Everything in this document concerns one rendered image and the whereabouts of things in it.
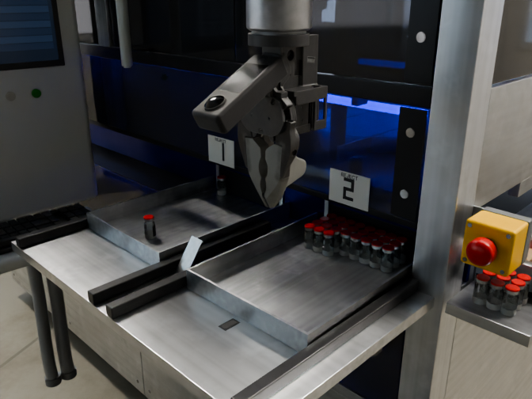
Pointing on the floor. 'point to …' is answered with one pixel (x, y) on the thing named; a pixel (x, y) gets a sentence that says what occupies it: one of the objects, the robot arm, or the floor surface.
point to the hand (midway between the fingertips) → (265, 199)
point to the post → (449, 184)
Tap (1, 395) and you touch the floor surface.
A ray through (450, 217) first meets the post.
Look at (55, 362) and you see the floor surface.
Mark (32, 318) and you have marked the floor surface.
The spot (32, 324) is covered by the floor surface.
